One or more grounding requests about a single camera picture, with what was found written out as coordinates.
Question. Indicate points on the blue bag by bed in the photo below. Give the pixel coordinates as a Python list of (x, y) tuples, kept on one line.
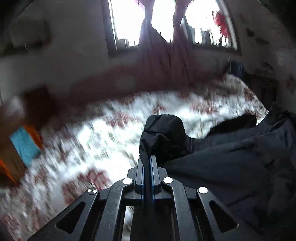
[(235, 68)]

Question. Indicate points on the dark framed window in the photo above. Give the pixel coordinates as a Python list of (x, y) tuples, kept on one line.
[(206, 24)]

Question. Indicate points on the right pink tied curtain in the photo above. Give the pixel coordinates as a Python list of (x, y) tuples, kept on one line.
[(181, 50)]

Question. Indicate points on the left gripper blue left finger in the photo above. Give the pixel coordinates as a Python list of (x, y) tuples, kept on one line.
[(96, 214)]

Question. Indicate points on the large black jacket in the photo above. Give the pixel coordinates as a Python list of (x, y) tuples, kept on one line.
[(250, 170)]

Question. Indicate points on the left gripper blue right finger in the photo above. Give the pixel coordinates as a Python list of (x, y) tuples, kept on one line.
[(196, 214)]

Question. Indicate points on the cloth covered air conditioner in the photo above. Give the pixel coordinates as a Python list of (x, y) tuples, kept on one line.
[(29, 33)]

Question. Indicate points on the orange blue brown pillow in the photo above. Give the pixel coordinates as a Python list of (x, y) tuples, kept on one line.
[(17, 152)]

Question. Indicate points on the red garment hanging outside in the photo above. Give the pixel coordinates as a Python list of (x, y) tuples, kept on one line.
[(220, 20)]

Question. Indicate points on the floral white red bedspread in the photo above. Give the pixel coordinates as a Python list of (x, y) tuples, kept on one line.
[(96, 145)]

